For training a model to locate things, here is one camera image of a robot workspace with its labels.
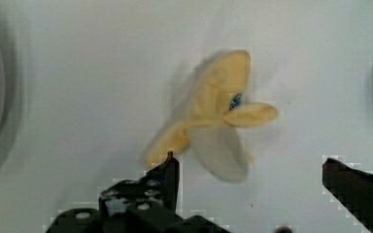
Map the yellow plush peeled banana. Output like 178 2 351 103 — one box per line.
144 50 278 183

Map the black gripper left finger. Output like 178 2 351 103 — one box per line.
98 151 180 218

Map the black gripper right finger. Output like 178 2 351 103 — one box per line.
322 158 373 233

